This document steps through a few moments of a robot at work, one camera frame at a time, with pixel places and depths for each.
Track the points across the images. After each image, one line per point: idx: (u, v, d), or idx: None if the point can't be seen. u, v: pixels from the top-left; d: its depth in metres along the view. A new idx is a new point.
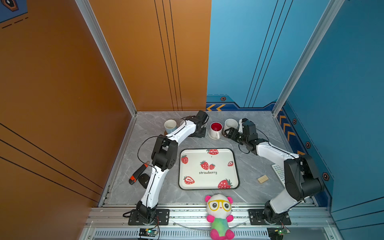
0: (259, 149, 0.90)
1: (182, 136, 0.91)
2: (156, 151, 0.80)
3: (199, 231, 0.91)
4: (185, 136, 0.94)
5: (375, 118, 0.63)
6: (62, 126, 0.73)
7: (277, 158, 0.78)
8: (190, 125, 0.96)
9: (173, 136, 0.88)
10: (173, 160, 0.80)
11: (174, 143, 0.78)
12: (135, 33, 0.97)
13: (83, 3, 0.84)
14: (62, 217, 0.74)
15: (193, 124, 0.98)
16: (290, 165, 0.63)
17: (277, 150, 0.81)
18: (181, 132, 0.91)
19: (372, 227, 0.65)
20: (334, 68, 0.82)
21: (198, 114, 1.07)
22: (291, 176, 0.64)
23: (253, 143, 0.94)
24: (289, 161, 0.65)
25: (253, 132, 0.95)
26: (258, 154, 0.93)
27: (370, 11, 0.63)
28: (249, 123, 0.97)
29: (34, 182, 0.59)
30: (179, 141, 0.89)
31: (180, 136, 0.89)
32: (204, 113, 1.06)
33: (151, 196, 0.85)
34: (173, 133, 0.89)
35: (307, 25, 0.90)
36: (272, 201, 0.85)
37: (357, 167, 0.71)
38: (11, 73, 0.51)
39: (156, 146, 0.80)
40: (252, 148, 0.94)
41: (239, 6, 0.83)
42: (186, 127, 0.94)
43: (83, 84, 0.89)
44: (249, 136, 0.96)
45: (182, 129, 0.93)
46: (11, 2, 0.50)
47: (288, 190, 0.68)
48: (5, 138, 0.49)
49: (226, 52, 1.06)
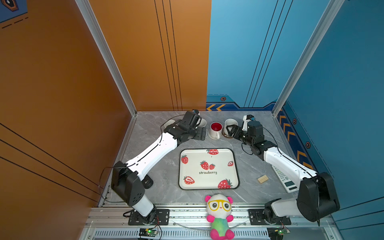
0: (269, 156, 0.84)
1: (150, 163, 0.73)
2: (115, 183, 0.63)
3: (199, 231, 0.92)
4: (157, 157, 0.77)
5: (375, 118, 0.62)
6: (62, 127, 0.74)
7: (290, 172, 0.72)
8: (166, 143, 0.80)
9: (137, 163, 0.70)
10: (137, 194, 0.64)
11: (134, 176, 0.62)
12: (134, 32, 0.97)
13: (83, 2, 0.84)
14: (62, 217, 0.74)
15: (173, 140, 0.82)
16: (308, 187, 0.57)
17: (290, 162, 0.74)
18: (150, 156, 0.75)
19: (372, 227, 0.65)
20: (335, 67, 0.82)
21: (185, 119, 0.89)
22: (307, 198, 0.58)
23: (259, 147, 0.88)
24: (309, 183, 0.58)
25: (259, 135, 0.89)
26: (266, 159, 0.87)
27: (371, 10, 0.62)
28: (255, 124, 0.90)
29: (33, 182, 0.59)
30: (146, 168, 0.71)
31: (146, 163, 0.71)
32: (194, 114, 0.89)
33: (147, 205, 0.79)
34: (138, 159, 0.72)
35: (307, 25, 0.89)
36: (275, 204, 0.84)
37: (358, 167, 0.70)
38: (12, 73, 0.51)
39: (114, 177, 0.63)
40: (259, 151, 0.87)
41: (239, 6, 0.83)
42: (159, 146, 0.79)
43: (82, 84, 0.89)
44: (255, 137, 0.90)
45: (153, 150, 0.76)
46: (10, 2, 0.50)
47: (301, 210, 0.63)
48: (5, 138, 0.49)
49: (226, 52, 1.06)
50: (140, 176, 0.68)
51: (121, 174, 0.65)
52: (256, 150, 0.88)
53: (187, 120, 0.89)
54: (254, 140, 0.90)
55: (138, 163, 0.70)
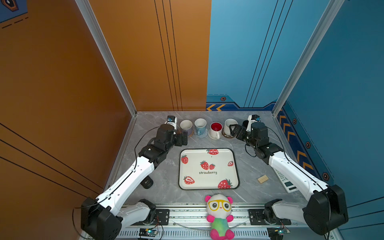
0: (275, 161, 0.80)
1: (125, 194, 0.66)
2: (85, 223, 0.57)
3: (199, 231, 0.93)
4: (133, 186, 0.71)
5: (375, 118, 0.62)
6: (62, 127, 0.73)
7: (298, 181, 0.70)
8: (142, 168, 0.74)
9: (110, 196, 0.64)
10: (114, 229, 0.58)
11: (106, 213, 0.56)
12: (134, 32, 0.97)
13: (83, 2, 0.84)
14: (62, 218, 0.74)
15: (149, 163, 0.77)
16: (318, 202, 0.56)
17: (300, 172, 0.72)
18: (124, 185, 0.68)
19: (372, 227, 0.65)
20: (335, 67, 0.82)
21: (158, 136, 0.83)
22: (317, 212, 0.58)
23: (264, 150, 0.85)
24: (320, 197, 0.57)
25: (264, 137, 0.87)
26: (271, 164, 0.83)
27: (372, 10, 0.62)
28: (259, 126, 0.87)
29: (33, 182, 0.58)
30: (121, 200, 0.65)
31: (120, 194, 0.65)
32: (164, 132, 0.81)
33: (141, 213, 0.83)
34: (111, 191, 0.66)
35: (307, 25, 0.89)
36: (276, 205, 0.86)
37: (358, 167, 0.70)
38: (12, 73, 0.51)
39: (83, 217, 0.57)
40: (264, 155, 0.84)
41: (239, 6, 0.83)
42: (134, 173, 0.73)
43: (82, 84, 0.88)
44: (260, 140, 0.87)
45: (128, 178, 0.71)
46: (10, 2, 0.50)
47: (310, 222, 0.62)
48: (5, 138, 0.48)
49: (226, 52, 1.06)
50: (114, 211, 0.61)
51: (91, 211, 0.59)
52: (261, 153, 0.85)
53: (161, 136, 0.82)
54: (259, 143, 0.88)
55: (111, 196, 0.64)
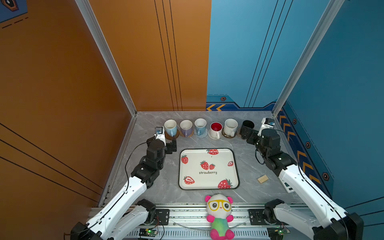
0: (287, 175, 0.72)
1: (115, 218, 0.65)
2: None
3: (199, 231, 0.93)
4: (125, 208, 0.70)
5: (376, 118, 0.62)
6: (62, 127, 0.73)
7: (313, 203, 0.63)
8: (134, 189, 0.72)
9: (100, 221, 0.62)
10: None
11: None
12: (134, 32, 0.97)
13: (83, 2, 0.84)
14: (62, 218, 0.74)
15: (142, 184, 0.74)
16: (336, 232, 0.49)
17: (316, 194, 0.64)
18: (116, 208, 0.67)
19: (372, 228, 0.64)
20: (335, 67, 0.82)
21: (149, 155, 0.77)
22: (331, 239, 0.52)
23: (275, 161, 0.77)
24: (338, 227, 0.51)
25: (275, 146, 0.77)
26: (281, 177, 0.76)
27: (372, 10, 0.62)
28: (270, 134, 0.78)
29: (33, 183, 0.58)
30: (111, 224, 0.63)
31: (111, 218, 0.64)
32: (154, 152, 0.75)
33: (137, 221, 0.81)
34: (102, 214, 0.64)
35: (307, 25, 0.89)
36: (278, 209, 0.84)
37: (358, 167, 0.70)
38: (12, 73, 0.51)
39: None
40: (275, 166, 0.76)
41: (239, 6, 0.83)
42: (126, 194, 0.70)
43: (82, 84, 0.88)
44: (270, 149, 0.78)
45: (120, 200, 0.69)
46: (11, 2, 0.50)
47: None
48: (5, 137, 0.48)
49: (226, 52, 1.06)
50: (104, 236, 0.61)
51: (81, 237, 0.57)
52: (271, 165, 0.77)
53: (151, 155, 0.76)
54: (269, 152, 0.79)
55: (102, 220, 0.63)
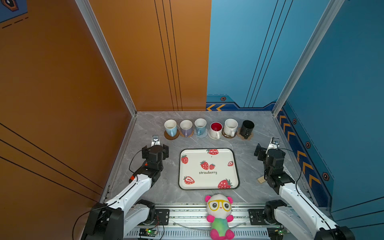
0: (284, 191, 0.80)
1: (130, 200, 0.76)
2: (89, 232, 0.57)
3: (199, 231, 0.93)
4: (135, 196, 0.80)
5: (375, 118, 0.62)
6: (62, 127, 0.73)
7: (306, 216, 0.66)
8: (143, 181, 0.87)
9: (117, 202, 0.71)
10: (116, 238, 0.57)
11: (118, 213, 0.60)
12: (135, 33, 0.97)
13: (83, 2, 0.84)
14: (63, 218, 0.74)
15: (148, 179, 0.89)
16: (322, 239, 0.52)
17: (309, 207, 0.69)
18: (130, 193, 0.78)
19: (372, 227, 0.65)
20: (335, 68, 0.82)
21: (150, 157, 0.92)
22: None
23: (275, 179, 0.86)
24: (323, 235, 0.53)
25: (278, 167, 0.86)
26: (280, 193, 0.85)
27: (372, 11, 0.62)
28: (276, 155, 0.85)
29: (33, 182, 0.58)
30: (126, 207, 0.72)
31: (127, 200, 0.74)
32: (156, 154, 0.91)
33: (141, 215, 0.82)
34: (118, 197, 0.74)
35: (308, 24, 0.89)
36: (279, 209, 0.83)
37: (358, 167, 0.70)
38: (12, 73, 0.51)
39: (90, 225, 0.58)
40: (274, 184, 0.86)
41: (239, 6, 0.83)
42: (137, 184, 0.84)
43: (82, 84, 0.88)
44: (273, 169, 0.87)
45: (132, 188, 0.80)
46: (10, 2, 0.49)
47: None
48: (5, 138, 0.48)
49: (226, 52, 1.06)
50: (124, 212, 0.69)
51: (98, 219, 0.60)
52: (271, 182, 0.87)
53: (152, 157, 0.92)
54: (272, 171, 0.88)
55: (119, 200, 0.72)
